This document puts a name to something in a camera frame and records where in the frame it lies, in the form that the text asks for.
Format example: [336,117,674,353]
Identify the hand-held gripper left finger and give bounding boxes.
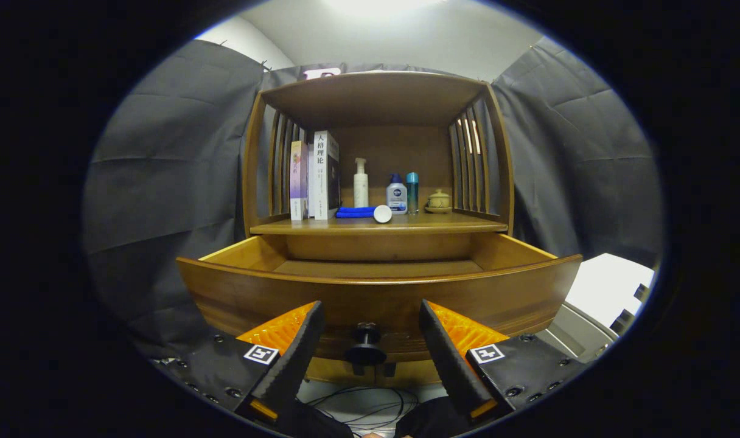
[153,300,325,426]

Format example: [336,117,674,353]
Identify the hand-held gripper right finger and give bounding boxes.
[419,299,596,426]

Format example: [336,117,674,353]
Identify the black drawer knob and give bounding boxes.
[344,322,388,367]

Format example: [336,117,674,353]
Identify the brown wooden drawer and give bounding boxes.
[176,233,582,364]

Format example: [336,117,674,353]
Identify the wooden cabinet door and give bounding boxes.
[306,358,371,385]
[370,362,444,387]

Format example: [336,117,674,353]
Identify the brown wooden countertop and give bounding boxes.
[250,211,508,237]

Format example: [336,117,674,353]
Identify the brown wooden cabinet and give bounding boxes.
[242,71,515,388]

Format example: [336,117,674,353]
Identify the person's dark clothing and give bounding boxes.
[282,395,468,438]

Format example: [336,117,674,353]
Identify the grey ribbed panel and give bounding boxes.
[536,302,620,366]

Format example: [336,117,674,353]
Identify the beige lidded tea cup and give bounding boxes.
[424,189,453,214]

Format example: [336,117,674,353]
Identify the white bottle with blue cap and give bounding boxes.
[386,173,408,215]

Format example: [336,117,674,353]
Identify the purple book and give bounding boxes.
[290,141,310,221]

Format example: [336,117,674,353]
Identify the white board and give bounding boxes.
[565,252,655,329]

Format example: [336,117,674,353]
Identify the white pump bottle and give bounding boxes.
[353,158,369,208]

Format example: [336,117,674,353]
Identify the white book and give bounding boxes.
[307,130,341,221]

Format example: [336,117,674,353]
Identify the large ceiling light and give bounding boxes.
[321,0,444,16]

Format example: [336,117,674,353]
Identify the black floor cables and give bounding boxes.
[306,386,419,436]

